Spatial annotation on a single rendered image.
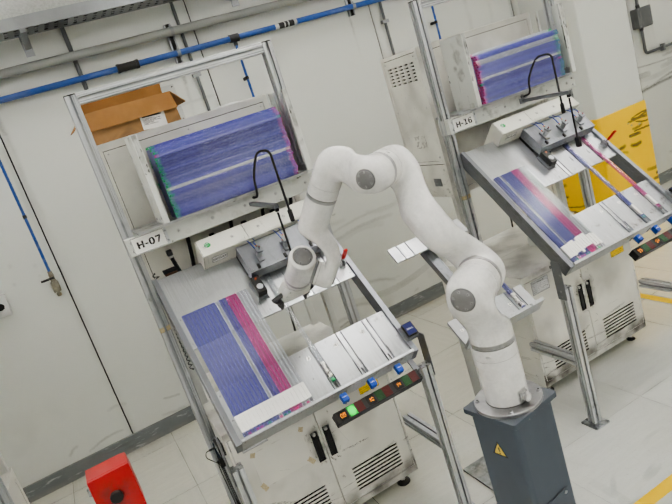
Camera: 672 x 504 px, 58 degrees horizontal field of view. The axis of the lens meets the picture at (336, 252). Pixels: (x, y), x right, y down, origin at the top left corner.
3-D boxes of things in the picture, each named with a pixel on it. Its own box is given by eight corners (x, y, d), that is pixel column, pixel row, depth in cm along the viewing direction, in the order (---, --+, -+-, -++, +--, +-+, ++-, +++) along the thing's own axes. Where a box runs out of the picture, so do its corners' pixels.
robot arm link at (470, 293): (520, 329, 168) (499, 249, 162) (502, 364, 153) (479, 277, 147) (478, 331, 174) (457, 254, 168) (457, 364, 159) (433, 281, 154)
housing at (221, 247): (316, 233, 252) (318, 210, 240) (206, 279, 234) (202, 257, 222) (307, 220, 256) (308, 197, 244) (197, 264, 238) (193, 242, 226)
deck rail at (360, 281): (415, 357, 218) (418, 349, 213) (411, 360, 218) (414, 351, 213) (316, 223, 254) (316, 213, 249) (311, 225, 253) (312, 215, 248)
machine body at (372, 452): (422, 480, 259) (381, 352, 244) (276, 573, 234) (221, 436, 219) (353, 426, 318) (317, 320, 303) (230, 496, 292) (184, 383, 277)
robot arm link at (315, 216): (362, 200, 179) (334, 280, 195) (310, 183, 179) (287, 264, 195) (357, 214, 172) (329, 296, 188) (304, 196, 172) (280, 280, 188)
